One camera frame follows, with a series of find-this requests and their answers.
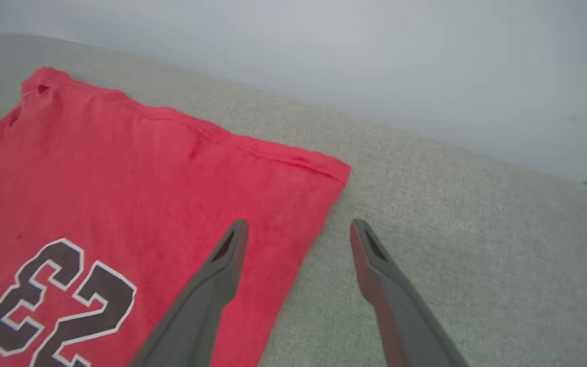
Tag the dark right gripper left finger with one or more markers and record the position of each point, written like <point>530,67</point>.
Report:
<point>196,316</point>

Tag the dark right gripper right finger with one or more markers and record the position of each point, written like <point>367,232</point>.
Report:
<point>405,321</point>

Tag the red basketball jersey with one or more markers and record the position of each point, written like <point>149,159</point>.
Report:
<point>135,193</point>

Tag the grey fabric sofa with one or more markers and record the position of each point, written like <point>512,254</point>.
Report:
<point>451,229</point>

